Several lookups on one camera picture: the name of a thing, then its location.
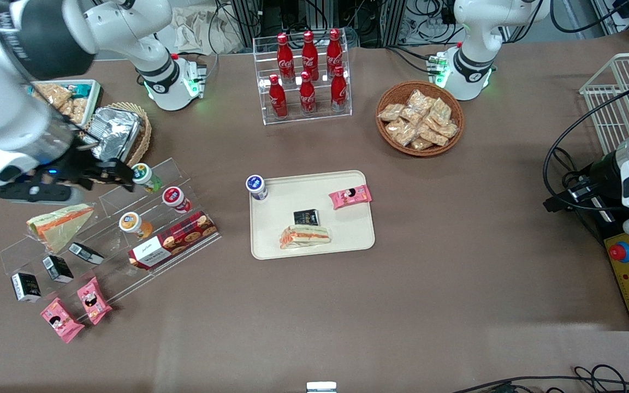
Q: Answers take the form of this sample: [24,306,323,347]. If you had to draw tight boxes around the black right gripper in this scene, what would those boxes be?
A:
[33,136,136,193]

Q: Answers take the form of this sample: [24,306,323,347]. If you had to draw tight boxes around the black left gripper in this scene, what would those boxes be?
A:
[544,152,623,213]

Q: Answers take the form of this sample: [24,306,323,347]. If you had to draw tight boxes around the triangle sandwich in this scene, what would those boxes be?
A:
[27,203,96,254]
[279,224,333,251]

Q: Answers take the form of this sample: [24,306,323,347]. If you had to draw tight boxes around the beige plastic serving tray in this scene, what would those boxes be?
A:
[250,170,376,261]

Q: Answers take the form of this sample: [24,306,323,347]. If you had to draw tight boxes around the green lid drink bottle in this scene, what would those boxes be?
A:
[131,163,163,193]

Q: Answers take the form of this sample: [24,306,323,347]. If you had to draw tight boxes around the clear acrylic tiered stand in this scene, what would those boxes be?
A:
[0,158,223,323]

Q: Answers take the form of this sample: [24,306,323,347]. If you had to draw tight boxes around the stacked aluminium foil containers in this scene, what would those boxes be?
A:
[82,107,142,163]

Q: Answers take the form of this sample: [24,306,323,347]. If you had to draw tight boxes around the oval tan wicker basket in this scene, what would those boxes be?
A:
[77,102,152,184]

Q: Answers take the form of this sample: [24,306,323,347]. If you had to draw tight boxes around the orange lid drink bottle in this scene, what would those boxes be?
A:
[118,212,153,240]

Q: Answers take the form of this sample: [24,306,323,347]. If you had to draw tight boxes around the red lid drink bottle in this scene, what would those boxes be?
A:
[162,186,192,214]

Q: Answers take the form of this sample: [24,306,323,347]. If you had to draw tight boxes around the white rectangular plastic bin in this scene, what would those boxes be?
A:
[28,80,102,132]

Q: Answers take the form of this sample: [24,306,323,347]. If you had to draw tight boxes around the small black drink carton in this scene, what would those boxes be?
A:
[43,255,74,284]
[11,272,43,303]
[293,209,321,228]
[69,242,105,266]

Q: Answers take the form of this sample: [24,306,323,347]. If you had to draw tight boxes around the red plaid cookie box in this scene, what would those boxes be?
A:
[128,211,219,271]

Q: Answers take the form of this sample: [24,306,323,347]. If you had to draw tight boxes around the pink snack packet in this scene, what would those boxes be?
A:
[40,297,86,344]
[77,277,114,326]
[329,184,373,211]

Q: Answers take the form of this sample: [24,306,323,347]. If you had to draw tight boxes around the blue lid drink bottle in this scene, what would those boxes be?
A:
[246,175,269,202]

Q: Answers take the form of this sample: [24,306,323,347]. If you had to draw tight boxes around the round brown wicker basket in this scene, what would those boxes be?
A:
[376,81,465,158]

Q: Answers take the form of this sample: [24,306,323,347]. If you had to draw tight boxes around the beige cloth bag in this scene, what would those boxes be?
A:
[171,4,251,56]

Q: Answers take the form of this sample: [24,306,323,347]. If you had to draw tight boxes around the red cola bottle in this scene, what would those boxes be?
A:
[330,65,348,113]
[269,74,288,120]
[277,33,295,84]
[299,71,317,116]
[327,28,344,77]
[301,31,319,82]

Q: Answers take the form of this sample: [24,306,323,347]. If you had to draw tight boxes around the clear acrylic bottle rack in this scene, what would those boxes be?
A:
[253,28,353,127]

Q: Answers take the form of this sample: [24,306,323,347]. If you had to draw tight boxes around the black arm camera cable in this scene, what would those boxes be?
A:
[543,87,629,215]

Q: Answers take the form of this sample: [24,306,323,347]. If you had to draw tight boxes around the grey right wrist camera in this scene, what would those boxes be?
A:
[0,183,84,204]

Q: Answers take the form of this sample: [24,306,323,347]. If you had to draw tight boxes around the white wire basket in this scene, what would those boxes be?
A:
[579,53,629,157]

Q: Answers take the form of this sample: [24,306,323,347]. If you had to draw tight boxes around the black cable bundle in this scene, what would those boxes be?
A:
[450,365,629,393]

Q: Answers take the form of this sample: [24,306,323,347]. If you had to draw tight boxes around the grey aluminium equipment frame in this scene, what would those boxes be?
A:
[230,0,409,47]

